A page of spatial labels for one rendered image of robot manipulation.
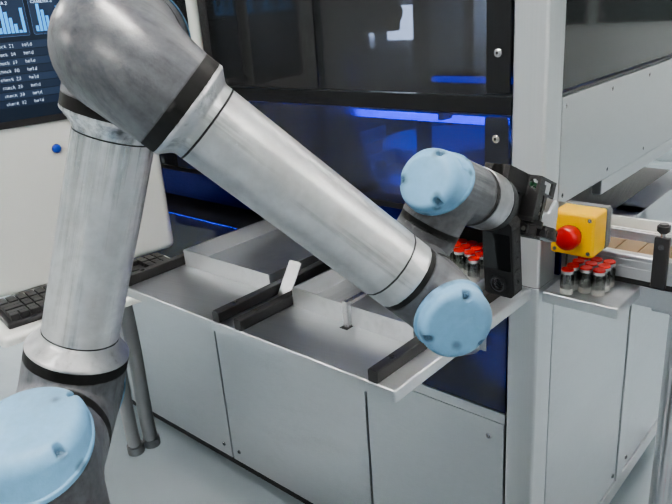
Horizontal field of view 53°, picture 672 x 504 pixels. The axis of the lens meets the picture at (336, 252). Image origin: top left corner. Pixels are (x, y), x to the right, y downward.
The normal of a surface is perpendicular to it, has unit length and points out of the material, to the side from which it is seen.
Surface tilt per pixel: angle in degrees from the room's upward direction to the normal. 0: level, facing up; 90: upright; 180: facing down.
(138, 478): 0
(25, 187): 90
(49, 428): 7
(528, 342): 90
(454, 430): 90
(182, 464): 0
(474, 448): 90
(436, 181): 65
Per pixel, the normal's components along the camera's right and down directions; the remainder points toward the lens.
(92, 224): 0.13, 0.33
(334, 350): -0.07, -0.93
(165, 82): 0.23, 0.08
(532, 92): -0.66, 0.31
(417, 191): -0.62, -0.11
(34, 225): 0.64, 0.22
